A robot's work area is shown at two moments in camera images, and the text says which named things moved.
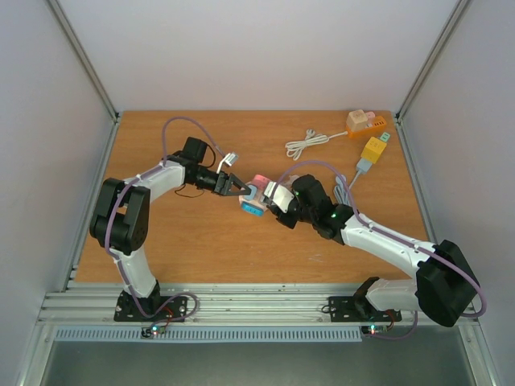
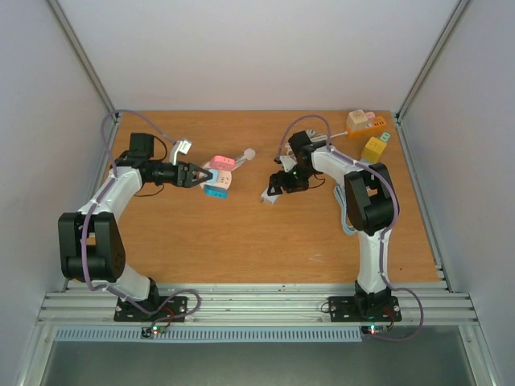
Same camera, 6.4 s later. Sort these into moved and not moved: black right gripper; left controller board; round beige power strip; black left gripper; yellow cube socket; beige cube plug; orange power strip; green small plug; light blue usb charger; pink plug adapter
Moved: light blue usb charger; black left gripper; pink plug adapter; black right gripper; round beige power strip
Not moved: yellow cube socket; beige cube plug; orange power strip; green small plug; left controller board
